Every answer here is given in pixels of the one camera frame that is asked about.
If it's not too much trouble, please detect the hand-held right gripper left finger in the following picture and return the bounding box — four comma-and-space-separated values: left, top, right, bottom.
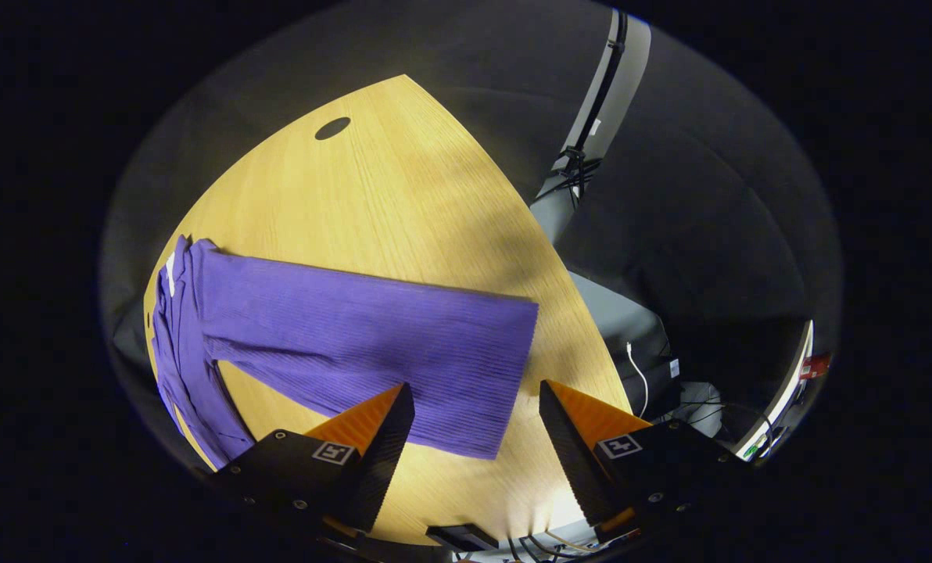
216, 382, 417, 534

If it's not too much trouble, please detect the purple knit garment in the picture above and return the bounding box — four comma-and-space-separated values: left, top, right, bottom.
151, 235, 539, 470

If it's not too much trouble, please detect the black cable on post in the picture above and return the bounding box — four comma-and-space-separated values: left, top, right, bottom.
548, 9, 629, 200

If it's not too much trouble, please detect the white post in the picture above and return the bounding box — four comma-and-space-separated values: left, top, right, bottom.
529, 8, 653, 245

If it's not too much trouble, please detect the white edged board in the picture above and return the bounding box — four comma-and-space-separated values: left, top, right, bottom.
734, 319, 816, 462

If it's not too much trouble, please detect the black backdrop cloth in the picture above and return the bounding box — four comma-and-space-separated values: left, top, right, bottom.
102, 4, 842, 470

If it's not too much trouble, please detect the grey cabinet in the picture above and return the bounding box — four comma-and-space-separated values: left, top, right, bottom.
566, 270, 672, 417

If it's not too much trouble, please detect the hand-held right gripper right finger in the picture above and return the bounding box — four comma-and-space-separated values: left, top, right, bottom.
539, 379, 750, 542

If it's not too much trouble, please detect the white cable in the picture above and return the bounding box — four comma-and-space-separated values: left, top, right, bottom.
626, 341, 650, 417

